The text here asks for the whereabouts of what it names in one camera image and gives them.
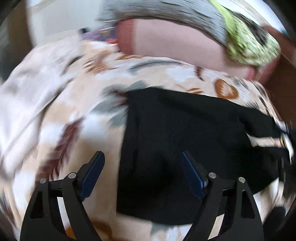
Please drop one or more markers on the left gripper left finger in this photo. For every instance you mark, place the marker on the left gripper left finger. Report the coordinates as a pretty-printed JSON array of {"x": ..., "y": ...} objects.
[{"x": 43, "y": 220}]

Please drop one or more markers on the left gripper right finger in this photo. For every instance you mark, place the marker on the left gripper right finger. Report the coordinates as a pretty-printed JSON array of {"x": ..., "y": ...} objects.
[{"x": 233, "y": 198}]

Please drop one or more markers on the black pants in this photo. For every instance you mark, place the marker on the black pants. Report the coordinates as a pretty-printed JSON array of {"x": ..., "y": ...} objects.
[{"x": 161, "y": 124}]

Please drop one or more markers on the leaf patterned beige blanket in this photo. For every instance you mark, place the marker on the leaf patterned beige blanket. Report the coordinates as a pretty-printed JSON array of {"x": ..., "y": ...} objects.
[{"x": 61, "y": 104}]

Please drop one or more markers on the brown headboard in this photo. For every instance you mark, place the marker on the brown headboard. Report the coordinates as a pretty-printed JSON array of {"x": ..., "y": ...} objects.
[{"x": 281, "y": 84}]

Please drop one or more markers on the green patterned cloth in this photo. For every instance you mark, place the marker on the green patterned cloth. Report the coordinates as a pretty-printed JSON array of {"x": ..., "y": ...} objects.
[{"x": 247, "y": 42}]

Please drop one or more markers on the pink pillow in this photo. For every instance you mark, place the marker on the pink pillow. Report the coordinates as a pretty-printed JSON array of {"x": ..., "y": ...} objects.
[{"x": 160, "y": 38}]

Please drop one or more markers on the grey cloth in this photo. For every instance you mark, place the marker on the grey cloth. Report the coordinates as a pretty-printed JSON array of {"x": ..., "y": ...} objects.
[{"x": 201, "y": 15}]

